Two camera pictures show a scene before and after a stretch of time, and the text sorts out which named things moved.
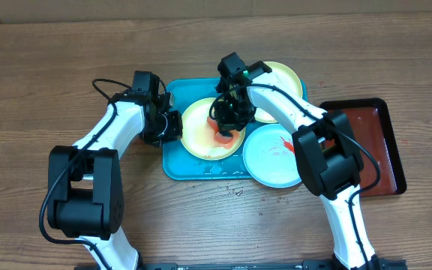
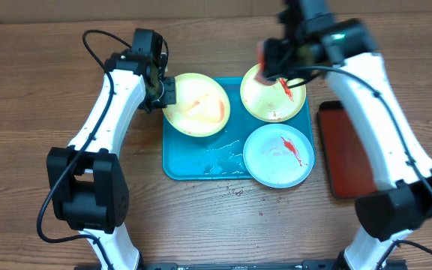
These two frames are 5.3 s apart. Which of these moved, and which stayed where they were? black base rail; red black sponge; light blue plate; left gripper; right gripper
Moved: red black sponge; left gripper; right gripper
Stayed: black base rail; light blue plate
